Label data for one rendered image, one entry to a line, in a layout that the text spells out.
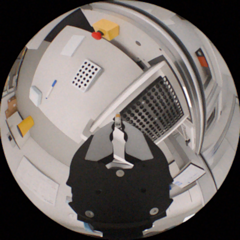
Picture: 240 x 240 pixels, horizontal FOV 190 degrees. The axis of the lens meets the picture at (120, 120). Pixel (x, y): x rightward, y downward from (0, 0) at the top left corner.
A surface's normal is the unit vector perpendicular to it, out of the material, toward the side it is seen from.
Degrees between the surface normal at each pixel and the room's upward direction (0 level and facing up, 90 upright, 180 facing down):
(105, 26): 0
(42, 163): 90
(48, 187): 90
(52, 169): 90
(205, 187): 90
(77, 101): 0
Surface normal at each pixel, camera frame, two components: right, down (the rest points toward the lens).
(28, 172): 0.62, -0.70
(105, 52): 0.04, 0.47
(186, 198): -0.78, -0.54
